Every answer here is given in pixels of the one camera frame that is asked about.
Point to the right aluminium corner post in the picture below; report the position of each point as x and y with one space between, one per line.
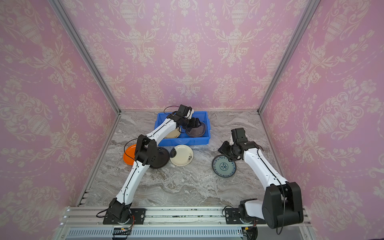
295 39

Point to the blue patterned porcelain plate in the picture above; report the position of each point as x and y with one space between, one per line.
223 167

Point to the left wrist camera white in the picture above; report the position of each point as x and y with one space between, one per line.
189 113

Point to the cream plate with flowers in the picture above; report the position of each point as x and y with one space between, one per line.
181 155

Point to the aluminium corner post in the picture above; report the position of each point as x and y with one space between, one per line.
75 36
295 39

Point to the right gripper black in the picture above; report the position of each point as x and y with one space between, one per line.
224 149

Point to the orange plate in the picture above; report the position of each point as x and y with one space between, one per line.
129 155

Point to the small circuit board with wires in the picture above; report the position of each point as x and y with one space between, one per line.
121 233

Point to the left aluminium corner post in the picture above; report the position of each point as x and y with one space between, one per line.
75 36

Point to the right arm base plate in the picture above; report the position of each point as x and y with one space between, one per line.
233 217

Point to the blue plastic bin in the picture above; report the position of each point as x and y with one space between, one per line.
184 139

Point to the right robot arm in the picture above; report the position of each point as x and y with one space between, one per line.
282 204

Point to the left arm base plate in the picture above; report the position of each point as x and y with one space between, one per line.
134 216

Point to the brownish glass plate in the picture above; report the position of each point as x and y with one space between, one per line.
197 132

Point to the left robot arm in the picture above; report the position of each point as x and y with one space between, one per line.
146 156

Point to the black round plate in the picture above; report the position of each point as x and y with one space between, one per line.
161 160

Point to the cream plate with characters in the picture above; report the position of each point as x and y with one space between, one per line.
174 134

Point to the aluminium mounting rail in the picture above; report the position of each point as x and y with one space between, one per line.
175 223

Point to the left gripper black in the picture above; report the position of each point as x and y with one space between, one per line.
194 124

